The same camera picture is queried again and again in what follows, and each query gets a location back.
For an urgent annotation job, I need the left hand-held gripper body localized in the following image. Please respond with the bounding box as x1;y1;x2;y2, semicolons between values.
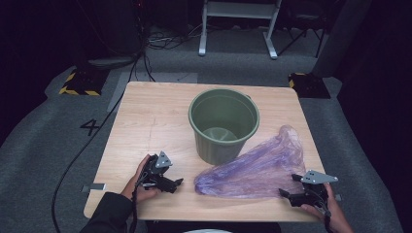
139;150;177;192

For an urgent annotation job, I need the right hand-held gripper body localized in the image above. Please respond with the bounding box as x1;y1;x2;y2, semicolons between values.
289;169;339;209

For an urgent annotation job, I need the purple translucent plastic bag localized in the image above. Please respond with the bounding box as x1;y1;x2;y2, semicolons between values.
193;124;307;200

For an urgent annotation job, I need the green plastic bucket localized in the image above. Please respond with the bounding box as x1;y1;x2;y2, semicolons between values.
188;88;260;166

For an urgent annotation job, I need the person's left hand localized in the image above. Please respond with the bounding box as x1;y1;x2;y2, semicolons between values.
120;153;161;204

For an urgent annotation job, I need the person's right hand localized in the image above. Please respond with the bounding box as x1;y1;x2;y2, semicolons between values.
300;183;355;233

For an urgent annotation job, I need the grey tape strip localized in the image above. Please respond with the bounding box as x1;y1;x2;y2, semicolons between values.
81;183;107;193

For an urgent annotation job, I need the black yellow striped base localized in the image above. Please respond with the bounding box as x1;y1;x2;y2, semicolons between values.
288;72;331;100
58;67;110;97

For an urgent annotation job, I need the grey column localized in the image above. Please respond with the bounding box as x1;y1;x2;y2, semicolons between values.
312;0;373;79

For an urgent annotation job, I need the dark equipment stand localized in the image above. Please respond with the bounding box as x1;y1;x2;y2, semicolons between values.
73;0;147;71

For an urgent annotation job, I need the black tripod stand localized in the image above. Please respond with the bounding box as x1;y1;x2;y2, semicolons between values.
277;8;326;59

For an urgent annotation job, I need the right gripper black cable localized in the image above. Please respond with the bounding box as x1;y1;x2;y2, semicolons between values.
319;202;332;233

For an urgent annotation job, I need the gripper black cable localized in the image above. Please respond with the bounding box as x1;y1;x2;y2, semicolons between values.
128;179;140;233
319;202;332;233

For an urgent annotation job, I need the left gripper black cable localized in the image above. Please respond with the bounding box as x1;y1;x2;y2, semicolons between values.
128;179;140;233

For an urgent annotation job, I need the long black floor cable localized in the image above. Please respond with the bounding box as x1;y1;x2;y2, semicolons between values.
51;52;145;233

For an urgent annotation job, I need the bundle of floor cables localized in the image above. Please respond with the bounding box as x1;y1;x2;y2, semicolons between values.
146;22;203;50

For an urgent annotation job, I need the white metal stand frame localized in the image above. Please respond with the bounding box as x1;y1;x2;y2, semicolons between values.
197;0;283;60

